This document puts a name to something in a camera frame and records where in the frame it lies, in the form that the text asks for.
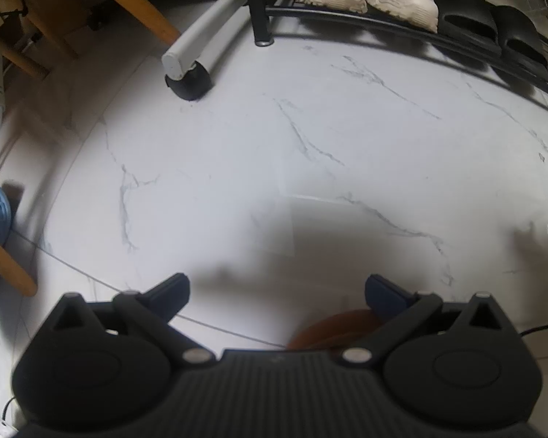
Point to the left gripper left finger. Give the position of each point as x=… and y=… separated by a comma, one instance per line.
x=149, y=314

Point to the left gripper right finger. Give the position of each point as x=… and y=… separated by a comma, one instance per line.
x=402, y=315

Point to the orange round object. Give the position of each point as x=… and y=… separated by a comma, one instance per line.
x=336, y=331

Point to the right black slide sandal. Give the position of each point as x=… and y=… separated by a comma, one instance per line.
x=519, y=41

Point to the black slide sandal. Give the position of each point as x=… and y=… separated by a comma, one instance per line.
x=519, y=41
x=468, y=21

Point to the left black slide sandal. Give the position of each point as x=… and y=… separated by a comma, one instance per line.
x=468, y=21

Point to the grey caster leg with wheel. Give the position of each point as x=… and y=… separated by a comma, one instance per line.
x=188, y=64

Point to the black metal shoe rack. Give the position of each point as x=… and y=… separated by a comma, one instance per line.
x=262, y=11

